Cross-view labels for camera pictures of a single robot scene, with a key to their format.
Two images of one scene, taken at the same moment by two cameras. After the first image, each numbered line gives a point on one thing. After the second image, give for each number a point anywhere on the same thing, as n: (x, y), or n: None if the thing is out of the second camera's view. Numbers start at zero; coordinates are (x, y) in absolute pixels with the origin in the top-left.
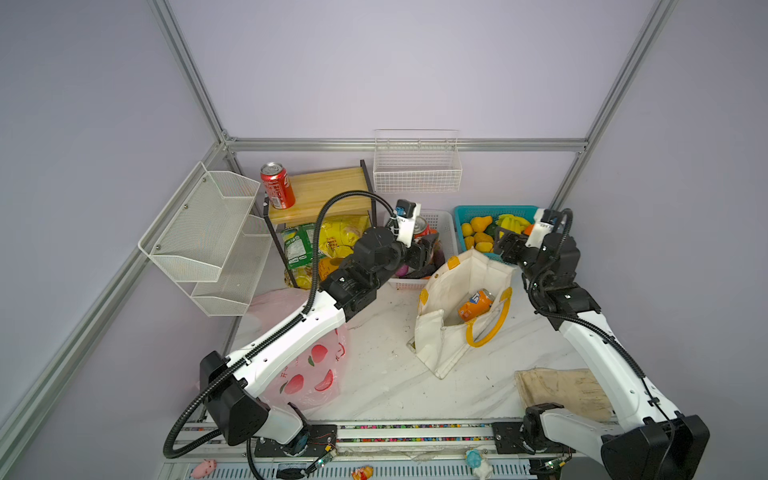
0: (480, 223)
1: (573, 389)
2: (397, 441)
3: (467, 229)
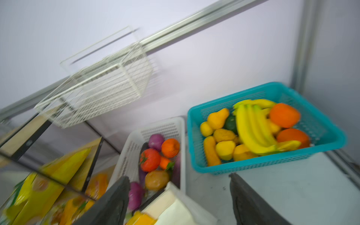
0: (217, 119)
1: None
2: None
3: (206, 129)
